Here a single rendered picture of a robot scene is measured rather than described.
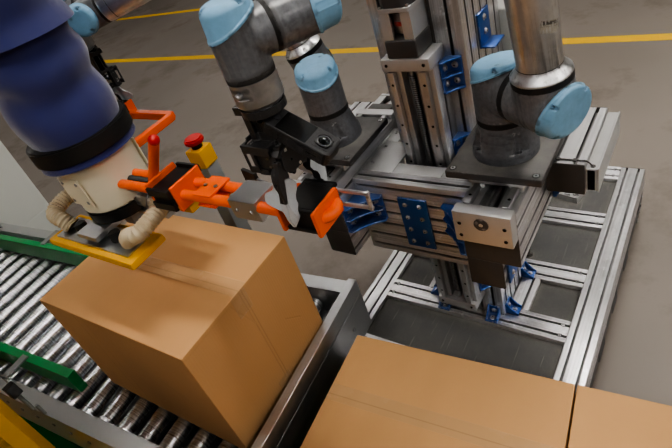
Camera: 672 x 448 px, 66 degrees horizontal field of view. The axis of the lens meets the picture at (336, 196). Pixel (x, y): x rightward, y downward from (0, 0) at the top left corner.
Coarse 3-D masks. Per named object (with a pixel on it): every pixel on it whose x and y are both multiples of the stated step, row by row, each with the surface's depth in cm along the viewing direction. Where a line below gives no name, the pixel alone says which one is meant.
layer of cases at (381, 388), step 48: (336, 384) 144; (384, 384) 139; (432, 384) 135; (480, 384) 132; (528, 384) 128; (336, 432) 132; (384, 432) 129; (432, 432) 125; (480, 432) 122; (528, 432) 119; (576, 432) 116; (624, 432) 113
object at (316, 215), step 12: (300, 192) 88; (312, 192) 87; (324, 192) 86; (336, 192) 87; (300, 204) 86; (312, 204) 85; (324, 204) 84; (312, 216) 82; (288, 228) 90; (300, 228) 88; (312, 228) 87; (324, 228) 85
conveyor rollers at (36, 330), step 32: (0, 256) 256; (32, 256) 250; (0, 288) 232; (32, 288) 225; (0, 320) 214; (32, 320) 208; (32, 352) 191; (64, 352) 192; (32, 384) 182; (96, 384) 173; (128, 416) 154; (160, 416) 152
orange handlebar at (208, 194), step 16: (144, 112) 145; (160, 112) 142; (160, 128) 136; (144, 176) 115; (144, 192) 111; (192, 192) 102; (208, 192) 99; (224, 192) 103; (272, 208) 90; (336, 208) 85
